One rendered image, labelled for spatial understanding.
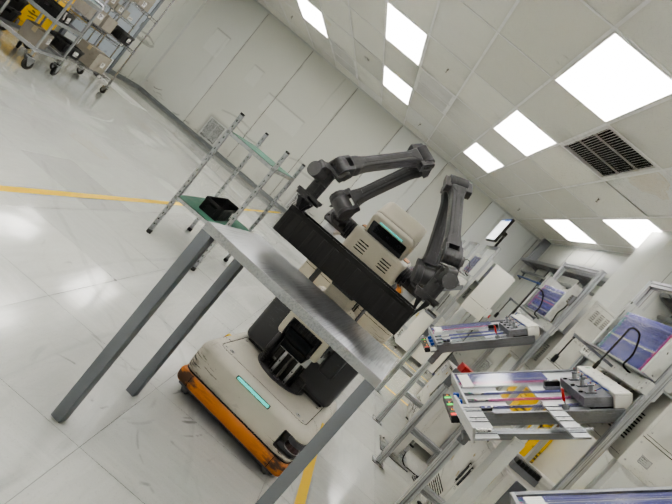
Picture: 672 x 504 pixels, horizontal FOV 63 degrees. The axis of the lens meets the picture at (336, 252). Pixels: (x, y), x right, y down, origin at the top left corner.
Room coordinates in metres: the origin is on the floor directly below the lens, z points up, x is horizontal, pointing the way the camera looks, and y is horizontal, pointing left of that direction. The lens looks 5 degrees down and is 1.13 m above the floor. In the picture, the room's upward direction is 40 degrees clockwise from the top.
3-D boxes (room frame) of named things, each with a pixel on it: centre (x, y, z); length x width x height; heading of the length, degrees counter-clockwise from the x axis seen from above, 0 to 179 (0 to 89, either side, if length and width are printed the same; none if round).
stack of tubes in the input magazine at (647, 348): (2.85, -1.51, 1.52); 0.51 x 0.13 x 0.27; 179
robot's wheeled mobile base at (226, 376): (2.55, -0.18, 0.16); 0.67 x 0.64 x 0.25; 169
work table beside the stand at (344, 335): (1.79, -0.03, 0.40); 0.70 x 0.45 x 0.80; 79
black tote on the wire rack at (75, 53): (6.73, 4.22, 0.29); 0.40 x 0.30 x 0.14; 179
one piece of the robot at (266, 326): (2.64, -0.19, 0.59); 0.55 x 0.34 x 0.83; 79
